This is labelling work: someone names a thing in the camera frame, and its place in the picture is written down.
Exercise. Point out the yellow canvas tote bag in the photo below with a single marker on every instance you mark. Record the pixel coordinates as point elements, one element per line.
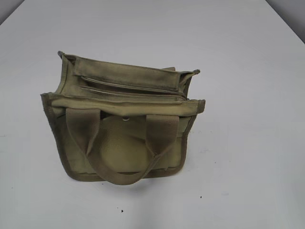
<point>120,123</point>

